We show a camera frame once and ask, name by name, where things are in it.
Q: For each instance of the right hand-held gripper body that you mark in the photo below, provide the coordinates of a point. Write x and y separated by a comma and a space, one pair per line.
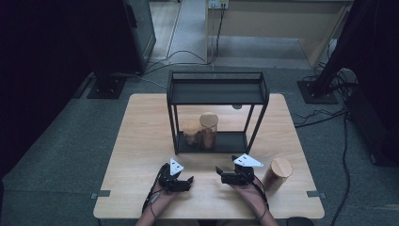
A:
247, 161

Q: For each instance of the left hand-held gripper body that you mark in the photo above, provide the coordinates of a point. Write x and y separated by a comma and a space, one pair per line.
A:
175, 168

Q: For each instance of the tall glass jar wooden lid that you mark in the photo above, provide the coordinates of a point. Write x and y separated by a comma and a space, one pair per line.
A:
280, 169

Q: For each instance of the small glass jar wooden lid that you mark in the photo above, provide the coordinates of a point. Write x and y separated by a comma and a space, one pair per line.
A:
191, 128

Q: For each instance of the medium glass jar wooden lid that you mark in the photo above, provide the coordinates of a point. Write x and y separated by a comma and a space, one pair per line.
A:
209, 121

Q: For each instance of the black metal two-tier rack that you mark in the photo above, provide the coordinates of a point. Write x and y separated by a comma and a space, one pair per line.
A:
216, 94

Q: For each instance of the person's left hand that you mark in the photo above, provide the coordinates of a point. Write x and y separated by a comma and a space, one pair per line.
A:
163, 199

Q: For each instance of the person's right hand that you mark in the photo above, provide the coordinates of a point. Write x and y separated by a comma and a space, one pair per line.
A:
251, 195

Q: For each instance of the grey table grommet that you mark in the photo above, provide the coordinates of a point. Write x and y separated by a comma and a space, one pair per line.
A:
236, 106

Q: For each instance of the black square stand base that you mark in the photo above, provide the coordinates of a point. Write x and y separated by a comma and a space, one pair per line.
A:
106, 89
316, 94

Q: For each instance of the black equipment box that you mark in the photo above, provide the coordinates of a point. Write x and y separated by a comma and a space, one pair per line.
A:
370, 125

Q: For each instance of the dark cabinet panel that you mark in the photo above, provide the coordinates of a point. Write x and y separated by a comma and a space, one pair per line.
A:
142, 31

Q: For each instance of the light wooden desk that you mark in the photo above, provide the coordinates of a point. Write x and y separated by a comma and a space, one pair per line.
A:
276, 22

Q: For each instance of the black stand pole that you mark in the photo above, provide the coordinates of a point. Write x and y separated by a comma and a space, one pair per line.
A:
337, 47

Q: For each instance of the white power strip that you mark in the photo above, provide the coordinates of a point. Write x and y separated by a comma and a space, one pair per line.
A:
218, 3

